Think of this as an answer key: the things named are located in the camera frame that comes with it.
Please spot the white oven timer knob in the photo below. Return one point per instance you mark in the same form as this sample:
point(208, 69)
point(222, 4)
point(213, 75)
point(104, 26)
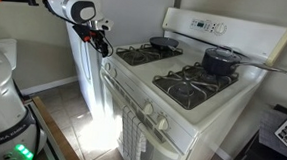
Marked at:
point(220, 28)

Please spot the wooden edged table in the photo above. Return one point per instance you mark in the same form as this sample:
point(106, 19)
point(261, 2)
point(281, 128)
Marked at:
point(56, 135)

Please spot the black cast iron grate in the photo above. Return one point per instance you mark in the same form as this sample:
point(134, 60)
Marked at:
point(135, 56)
point(189, 88)

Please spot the white stove burner knob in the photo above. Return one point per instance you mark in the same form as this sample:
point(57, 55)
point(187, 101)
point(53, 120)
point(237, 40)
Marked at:
point(108, 67)
point(147, 109)
point(113, 72)
point(162, 124)

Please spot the oven digital display panel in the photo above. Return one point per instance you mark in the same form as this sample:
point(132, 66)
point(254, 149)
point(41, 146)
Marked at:
point(200, 25)

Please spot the glass saucepan lid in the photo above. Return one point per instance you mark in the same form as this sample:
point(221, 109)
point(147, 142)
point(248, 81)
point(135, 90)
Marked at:
point(222, 53)

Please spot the white striped dish towel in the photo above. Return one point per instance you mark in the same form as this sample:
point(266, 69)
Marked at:
point(131, 139)

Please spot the black frying pan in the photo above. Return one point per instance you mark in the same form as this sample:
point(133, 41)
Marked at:
point(163, 42)

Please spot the white gas stove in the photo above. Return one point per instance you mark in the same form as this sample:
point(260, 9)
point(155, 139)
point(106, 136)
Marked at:
point(140, 73)

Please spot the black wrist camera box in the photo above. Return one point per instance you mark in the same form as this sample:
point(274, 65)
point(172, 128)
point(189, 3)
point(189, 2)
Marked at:
point(83, 32)

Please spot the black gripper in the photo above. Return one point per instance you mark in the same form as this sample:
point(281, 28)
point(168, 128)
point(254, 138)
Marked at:
point(99, 38)

